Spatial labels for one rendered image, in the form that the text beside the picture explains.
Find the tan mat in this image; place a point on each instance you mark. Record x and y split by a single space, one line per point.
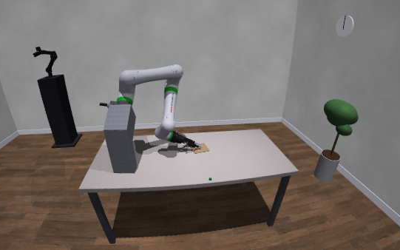
203 149

